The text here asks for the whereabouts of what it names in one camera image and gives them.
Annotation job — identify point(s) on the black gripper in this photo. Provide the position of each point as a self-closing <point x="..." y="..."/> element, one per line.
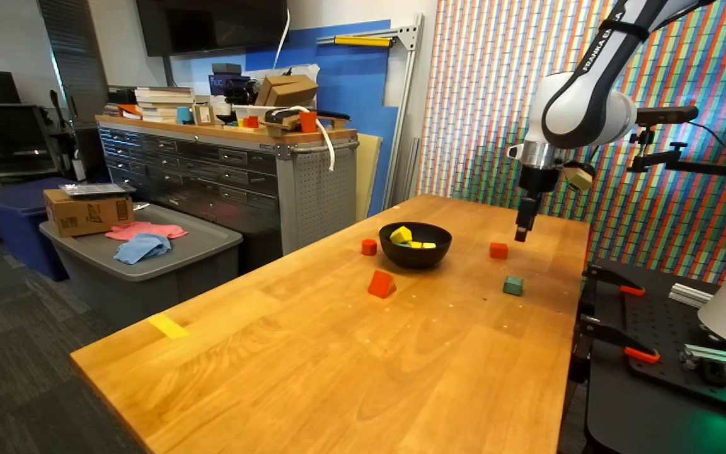
<point x="539" y="184"/>

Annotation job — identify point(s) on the large orange cube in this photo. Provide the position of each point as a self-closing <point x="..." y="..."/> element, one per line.
<point x="498" y="251"/>

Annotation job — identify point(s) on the green wooden block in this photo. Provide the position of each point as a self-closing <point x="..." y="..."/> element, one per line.
<point x="512" y="285"/>

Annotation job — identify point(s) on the yellow house-shaped block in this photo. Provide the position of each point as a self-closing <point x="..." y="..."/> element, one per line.
<point x="402" y="236"/>

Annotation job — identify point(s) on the red house-shaped block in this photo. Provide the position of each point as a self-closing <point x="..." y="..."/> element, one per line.
<point x="381" y="283"/>

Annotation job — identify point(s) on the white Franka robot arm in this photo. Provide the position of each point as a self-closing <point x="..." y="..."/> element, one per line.
<point x="581" y="105"/>

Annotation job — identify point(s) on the black bowl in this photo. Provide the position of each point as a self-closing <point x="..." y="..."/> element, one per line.
<point x="414" y="256"/>

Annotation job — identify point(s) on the tan board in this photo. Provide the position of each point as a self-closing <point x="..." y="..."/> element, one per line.
<point x="368" y="173"/>

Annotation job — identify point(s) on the blue foam board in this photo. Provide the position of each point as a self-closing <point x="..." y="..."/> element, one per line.
<point x="353" y="92"/>

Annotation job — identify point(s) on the orange cup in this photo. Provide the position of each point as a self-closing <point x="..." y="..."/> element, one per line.
<point x="309" y="122"/>

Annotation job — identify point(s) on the yellow bar tool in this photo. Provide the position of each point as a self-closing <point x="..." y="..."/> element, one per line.
<point x="363" y="39"/>

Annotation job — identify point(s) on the open cardboard box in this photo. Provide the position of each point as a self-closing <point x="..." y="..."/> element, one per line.
<point x="289" y="88"/>

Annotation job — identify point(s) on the gray metal drawer cabinet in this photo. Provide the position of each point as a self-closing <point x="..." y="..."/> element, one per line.
<point x="213" y="179"/>

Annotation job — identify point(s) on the black equipment pile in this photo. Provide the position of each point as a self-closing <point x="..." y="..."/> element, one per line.
<point x="231" y="85"/>

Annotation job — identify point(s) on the yellow tape strip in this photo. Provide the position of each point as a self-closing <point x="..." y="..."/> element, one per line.
<point x="168" y="326"/>

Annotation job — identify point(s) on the gray storage bin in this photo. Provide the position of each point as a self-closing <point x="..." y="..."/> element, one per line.
<point x="152" y="274"/>

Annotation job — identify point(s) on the pink cloth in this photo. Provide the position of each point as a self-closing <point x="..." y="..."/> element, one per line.
<point x="150" y="230"/>

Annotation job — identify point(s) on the stack of books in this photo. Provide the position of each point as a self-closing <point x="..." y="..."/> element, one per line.
<point x="163" y="102"/>

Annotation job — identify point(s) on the blue cloth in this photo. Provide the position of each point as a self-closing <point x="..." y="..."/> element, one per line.
<point x="140" y="247"/>

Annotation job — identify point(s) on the gray flat packet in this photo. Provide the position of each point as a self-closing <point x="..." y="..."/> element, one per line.
<point x="95" y="189"/>

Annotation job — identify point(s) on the brown cardboard box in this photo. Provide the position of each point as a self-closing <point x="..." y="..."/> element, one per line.
<point x="86" y="215"/>

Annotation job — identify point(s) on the blue plastic tote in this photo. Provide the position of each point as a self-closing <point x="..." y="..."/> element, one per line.
<point x="18" y="222"/>

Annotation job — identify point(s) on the tan wrist-mounted camera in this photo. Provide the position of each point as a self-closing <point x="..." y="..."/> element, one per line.
<point x="579" y="178"/>

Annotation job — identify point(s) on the black stereo camera bar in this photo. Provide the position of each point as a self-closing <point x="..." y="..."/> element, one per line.
<point x="668" y="115"/>

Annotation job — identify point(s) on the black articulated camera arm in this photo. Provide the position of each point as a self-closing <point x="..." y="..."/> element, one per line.
<point x="700" y="165"/>

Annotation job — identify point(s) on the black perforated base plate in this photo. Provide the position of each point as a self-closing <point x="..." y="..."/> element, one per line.
<point x="657" y="405"/>

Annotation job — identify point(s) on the white shelf bracket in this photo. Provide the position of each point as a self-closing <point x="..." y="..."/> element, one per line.
<point x="409" y="33"/>

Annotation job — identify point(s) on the black wall monitor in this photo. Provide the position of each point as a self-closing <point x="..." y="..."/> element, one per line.
<point x="213" y="25"/>

